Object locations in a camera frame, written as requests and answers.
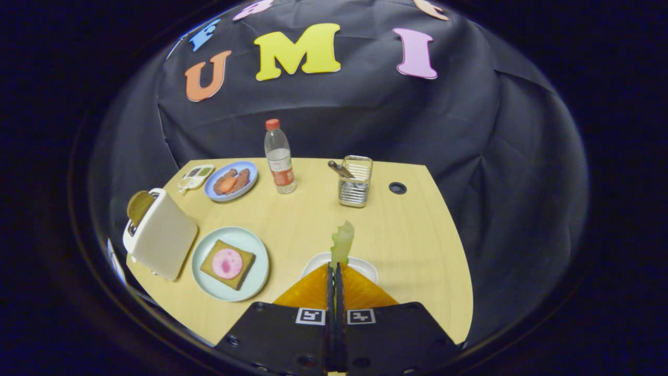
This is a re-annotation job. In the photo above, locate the clear plastic bottle red cap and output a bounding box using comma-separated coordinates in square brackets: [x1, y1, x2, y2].
[264, 119, 297, 194]

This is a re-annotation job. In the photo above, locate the pink ham slice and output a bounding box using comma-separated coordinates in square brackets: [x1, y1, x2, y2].
[212, 248, 244, 280]

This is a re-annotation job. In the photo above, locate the white divided seasoning tray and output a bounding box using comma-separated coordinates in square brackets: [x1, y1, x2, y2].
[178, 164, 215, 192]

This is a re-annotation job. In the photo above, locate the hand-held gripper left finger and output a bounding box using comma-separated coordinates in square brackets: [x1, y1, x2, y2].
[215, 263, 336, 376]

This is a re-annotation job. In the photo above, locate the brown bread slice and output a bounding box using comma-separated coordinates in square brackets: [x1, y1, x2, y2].
[127, 191, 156, 228]
[200, 239, 256, 291]

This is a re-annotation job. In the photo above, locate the brown meat patty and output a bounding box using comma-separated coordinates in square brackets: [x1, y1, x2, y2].
[213, 168, 238, 195]
[230, 168, 251, 193]

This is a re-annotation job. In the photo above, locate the blue round plate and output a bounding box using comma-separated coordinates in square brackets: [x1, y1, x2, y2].
[204, 161, 259, 202]

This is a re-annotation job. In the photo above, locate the knife with dark handle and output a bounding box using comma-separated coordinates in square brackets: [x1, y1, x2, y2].
[328, 160, 368, 189]

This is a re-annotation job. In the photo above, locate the green lettuce leaf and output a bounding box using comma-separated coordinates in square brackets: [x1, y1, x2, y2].
[330, 220, 355, 269]

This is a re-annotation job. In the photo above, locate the white toaster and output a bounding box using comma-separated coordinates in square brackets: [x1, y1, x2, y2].
[123, 188, 199, 283]

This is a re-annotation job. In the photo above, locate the pale green round plate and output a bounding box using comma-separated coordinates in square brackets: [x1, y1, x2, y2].
[191, 226, 270, 302]

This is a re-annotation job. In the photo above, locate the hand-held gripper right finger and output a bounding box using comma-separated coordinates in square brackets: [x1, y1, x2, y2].
[336, 263, 463, 376]

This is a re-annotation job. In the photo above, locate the metal wire utensil holder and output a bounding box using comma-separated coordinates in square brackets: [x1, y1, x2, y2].
[338, 155, 374, 208]

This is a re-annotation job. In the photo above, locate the white square plate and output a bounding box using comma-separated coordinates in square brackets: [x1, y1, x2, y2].
[302, 252, 378, 285]

